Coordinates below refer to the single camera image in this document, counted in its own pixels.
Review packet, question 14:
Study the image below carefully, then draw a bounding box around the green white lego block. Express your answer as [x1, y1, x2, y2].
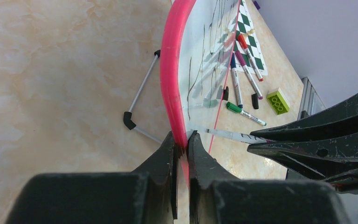
[266, 88, 290, 115]

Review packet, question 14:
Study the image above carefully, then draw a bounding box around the black marker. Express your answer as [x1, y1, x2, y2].
[190, 125, 274, 144]

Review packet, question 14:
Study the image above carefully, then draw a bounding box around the pink framed whiteboard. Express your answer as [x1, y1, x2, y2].
[154, 0, 240, 178]

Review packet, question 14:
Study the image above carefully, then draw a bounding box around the purple capped marker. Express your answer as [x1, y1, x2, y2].
[234, 51, 263, 99]

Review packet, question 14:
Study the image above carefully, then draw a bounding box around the red capped marker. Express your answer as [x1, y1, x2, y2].
[237, 34, 263, 81]

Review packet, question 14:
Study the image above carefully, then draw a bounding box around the blue capped marker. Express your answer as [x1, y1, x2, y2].
[230, 53, 243, 109]

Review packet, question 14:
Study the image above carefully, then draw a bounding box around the black marker cap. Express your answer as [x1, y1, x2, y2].
[251, 93, 259, 110]

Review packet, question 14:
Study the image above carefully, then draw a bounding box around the cream chess pawn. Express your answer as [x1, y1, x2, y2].
[243, 28, 255, 37]

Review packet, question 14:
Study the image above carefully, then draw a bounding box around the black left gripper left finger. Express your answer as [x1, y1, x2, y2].
[6, 133, 178, 224]

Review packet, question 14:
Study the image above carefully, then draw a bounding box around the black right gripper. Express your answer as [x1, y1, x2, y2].
[248, 93, 358, 195]

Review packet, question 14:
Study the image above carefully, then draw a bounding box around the green white chessboard mat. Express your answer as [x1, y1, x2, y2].
[170, 0, 268, 76]

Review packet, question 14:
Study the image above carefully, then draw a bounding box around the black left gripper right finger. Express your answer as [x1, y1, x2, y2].
[188, 131, 351, 224]

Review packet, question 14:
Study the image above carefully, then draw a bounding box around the green capped marker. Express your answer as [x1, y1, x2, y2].
[226, 102, 267, 126]

